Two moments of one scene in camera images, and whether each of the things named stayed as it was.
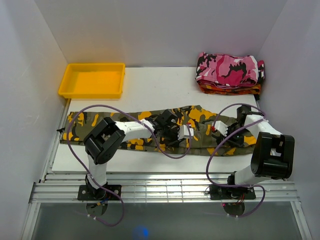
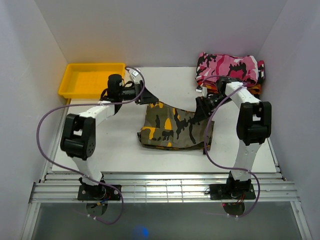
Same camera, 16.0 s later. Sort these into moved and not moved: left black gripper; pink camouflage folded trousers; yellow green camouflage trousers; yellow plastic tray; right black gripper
Moved: yellow green camouflage trousers; left black gripper; right black gripper
Not moved: pink camouflage folded trousers; yellow plastic tray
